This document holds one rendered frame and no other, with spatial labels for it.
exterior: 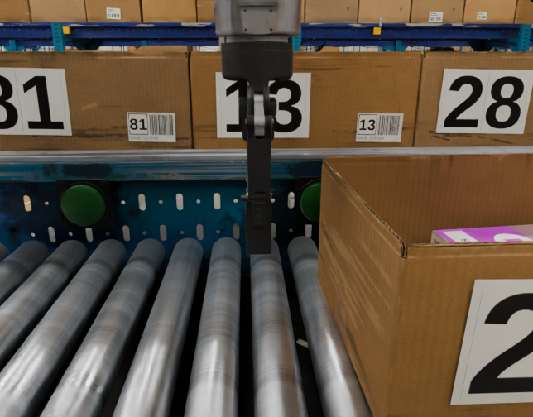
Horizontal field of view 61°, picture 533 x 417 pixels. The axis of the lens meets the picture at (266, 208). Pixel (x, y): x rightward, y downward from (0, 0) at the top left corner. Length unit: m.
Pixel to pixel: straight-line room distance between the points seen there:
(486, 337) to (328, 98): 0.52
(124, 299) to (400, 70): 0.57
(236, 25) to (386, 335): 0.31
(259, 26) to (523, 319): 0.33
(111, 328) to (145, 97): 0.41
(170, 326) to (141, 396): 0.12
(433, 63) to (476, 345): 0.56
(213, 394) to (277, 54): 0.33
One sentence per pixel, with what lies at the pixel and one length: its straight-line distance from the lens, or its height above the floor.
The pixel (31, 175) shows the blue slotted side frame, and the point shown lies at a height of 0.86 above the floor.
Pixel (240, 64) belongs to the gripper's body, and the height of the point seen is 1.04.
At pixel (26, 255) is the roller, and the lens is 0.81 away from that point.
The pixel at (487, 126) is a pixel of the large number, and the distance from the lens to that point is 0.90.
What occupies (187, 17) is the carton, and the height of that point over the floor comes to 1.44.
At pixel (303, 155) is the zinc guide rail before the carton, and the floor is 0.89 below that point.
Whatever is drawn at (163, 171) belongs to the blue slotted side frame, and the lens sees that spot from 0.76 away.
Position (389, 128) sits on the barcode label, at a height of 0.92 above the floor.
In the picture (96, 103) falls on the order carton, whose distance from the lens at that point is 0.83.
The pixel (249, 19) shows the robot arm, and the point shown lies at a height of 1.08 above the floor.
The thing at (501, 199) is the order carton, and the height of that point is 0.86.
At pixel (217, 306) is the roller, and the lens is 0.58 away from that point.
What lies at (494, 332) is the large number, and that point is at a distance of 0.39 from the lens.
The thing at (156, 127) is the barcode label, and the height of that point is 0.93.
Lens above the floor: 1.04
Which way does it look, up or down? 19 degrees down
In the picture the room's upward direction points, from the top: straight up
